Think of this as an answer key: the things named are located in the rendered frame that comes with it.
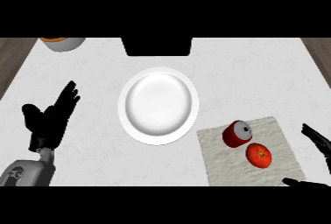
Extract grey bowl with orange contents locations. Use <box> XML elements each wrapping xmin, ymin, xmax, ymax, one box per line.
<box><xmin>39</xmin><ymin>37</ymin><xmax>88</xmax><ymax>53</ymax></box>

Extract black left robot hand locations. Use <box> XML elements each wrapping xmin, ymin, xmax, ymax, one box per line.
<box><xmin>21</xmin><ymin>80</ymin><xmax>82</xmax><ymax>153</ymax></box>

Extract white round plate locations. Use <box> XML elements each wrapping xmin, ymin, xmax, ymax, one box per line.
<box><xmin>117</xmin><ymin>66</ymin><xmax>201</xmax><ymax>146</ymax></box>

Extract pale woven placemat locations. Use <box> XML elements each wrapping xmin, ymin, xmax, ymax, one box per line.
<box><xmin>197</xmin><ymin>115</ymin><xmax>308</xmax><ymax>187</ymax></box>

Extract black appliance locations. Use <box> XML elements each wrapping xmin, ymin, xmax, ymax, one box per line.
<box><xmin>119</xmin><ymin>37</ymin><xmax>194</xmax><ymax>58</ymax></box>

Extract red can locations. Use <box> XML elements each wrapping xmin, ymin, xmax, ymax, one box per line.
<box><xmin>222</xmin><ymin>119</ymin><xmax>255</xmax><ymax>149</ymax></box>

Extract red tomato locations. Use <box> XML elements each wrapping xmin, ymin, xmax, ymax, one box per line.
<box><xmin>244</xmin><ymin>142</ymin><xmax>275</xmax><ymax>170</ymax></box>

